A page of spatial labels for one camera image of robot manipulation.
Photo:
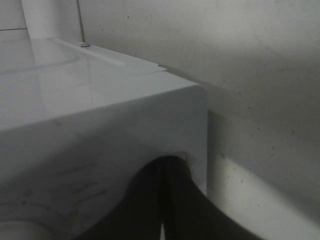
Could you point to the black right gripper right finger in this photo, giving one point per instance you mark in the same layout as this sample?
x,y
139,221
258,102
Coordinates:
x,y
189,214

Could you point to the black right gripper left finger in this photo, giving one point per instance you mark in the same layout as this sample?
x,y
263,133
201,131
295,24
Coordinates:
x,y
138,215

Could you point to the white microwave oven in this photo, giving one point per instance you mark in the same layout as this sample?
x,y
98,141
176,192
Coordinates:
x,y
77,122

